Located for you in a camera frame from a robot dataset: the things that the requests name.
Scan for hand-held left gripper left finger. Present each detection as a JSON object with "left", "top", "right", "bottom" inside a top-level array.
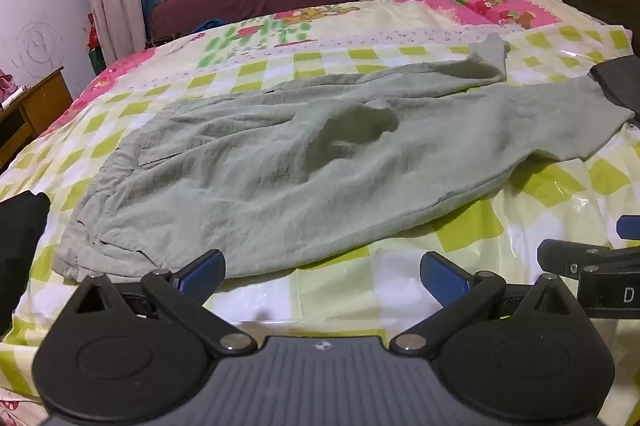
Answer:
[{"left": 64, "top": 249, "right": 259, "bottom": 355}]

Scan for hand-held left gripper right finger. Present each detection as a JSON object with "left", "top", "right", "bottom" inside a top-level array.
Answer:
[{"left": 389, "top": 251, "right": 587, "bottom": 355}]

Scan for pale green pants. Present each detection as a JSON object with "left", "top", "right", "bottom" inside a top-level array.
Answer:
[{"left": 52, "top": 33, "right": 636, "bottom": 282}]

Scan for dark grey cloth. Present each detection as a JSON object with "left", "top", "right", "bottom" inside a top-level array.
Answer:
[{"left": 590, "top": 55, "right": 640, "bottom": 128}]

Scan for black cloth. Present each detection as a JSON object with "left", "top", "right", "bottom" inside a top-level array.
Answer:
[{"left": 0, "top": 191, "right": 52, "bottom": 337}]

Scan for red toy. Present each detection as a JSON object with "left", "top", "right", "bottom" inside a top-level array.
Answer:
[{"left": 86, "top": 12, "right": 107, "bottom": 74}]

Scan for pink printed quilt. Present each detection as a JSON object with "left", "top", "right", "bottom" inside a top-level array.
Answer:
[{"left": 410, "top": 0, "right": 566, "bottom": 29}]

